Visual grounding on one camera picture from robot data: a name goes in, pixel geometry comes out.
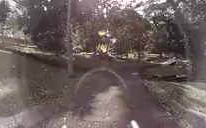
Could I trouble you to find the leaf-strewn grass slope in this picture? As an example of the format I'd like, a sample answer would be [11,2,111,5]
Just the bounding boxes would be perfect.
[0,34,102,128]

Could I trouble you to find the grey concrete path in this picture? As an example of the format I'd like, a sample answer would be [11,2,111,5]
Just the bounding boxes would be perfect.
[0,61,182,128]

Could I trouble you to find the row of trees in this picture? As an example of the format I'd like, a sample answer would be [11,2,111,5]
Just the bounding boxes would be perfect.
[0,0,206,66]

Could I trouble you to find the pole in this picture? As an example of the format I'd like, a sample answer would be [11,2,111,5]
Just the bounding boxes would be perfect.
[65,0,74,75]

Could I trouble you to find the leaf-strewn grass verge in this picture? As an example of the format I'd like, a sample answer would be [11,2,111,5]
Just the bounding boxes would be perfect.
[142,78,206,128]

